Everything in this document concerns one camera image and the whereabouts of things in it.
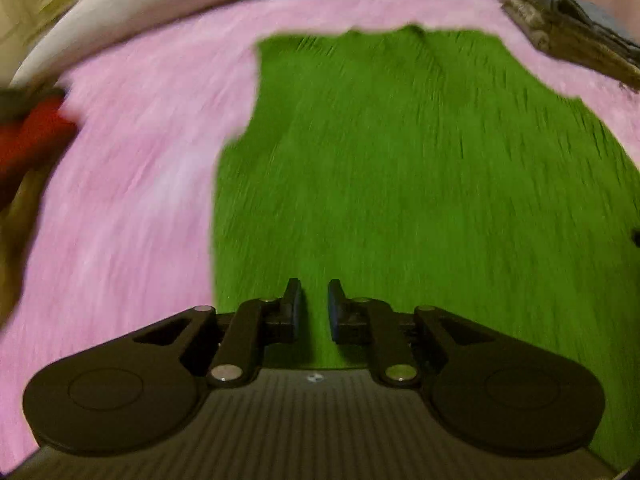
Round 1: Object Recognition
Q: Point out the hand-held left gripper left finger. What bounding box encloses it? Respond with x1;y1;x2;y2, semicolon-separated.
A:
132;277;304;389

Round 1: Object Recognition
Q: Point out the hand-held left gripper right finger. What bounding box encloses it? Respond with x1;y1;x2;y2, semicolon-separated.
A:
327;279;501;389

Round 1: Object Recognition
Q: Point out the green garment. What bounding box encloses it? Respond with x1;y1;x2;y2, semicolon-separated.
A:
210;24;640;473

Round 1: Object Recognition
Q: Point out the pink fuzzy blanket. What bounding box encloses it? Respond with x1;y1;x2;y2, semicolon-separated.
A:
0;0;640;471

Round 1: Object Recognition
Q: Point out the red cloth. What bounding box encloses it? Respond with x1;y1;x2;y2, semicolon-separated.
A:
0;87;78;181

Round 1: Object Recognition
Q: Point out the folded brown cloth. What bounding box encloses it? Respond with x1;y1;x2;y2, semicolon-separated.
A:
497;0;640;92

